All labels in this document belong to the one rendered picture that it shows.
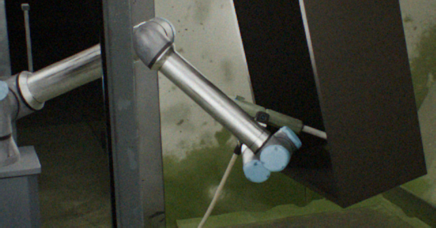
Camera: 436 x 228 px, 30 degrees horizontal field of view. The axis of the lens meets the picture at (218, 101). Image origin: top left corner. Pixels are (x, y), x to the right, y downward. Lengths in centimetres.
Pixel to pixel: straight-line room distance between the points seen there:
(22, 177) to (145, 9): 110
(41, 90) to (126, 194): 132
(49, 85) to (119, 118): 131
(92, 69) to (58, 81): 14
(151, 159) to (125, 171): 206
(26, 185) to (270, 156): 84
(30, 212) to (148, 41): 72
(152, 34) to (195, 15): 101
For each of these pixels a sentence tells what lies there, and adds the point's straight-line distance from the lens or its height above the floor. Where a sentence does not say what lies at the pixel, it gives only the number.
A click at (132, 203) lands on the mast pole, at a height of 87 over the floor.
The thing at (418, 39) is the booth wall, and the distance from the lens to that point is 416.
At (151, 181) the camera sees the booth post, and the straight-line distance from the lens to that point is 380.
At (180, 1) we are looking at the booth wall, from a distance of 367.
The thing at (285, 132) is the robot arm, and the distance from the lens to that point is 280.
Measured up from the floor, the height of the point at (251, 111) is 73.
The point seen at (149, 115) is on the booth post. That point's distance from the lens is 372.
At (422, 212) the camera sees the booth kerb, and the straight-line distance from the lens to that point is 390.
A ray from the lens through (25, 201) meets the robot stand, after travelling 290.
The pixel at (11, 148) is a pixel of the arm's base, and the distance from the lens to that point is 294.
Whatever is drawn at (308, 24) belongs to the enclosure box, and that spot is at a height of 110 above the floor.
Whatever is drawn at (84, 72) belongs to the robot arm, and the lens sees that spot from 291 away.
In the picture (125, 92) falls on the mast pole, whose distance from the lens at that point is 167.
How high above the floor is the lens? 143
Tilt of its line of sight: 12 degrees down
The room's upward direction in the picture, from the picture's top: 2 degrees counter-clockwise
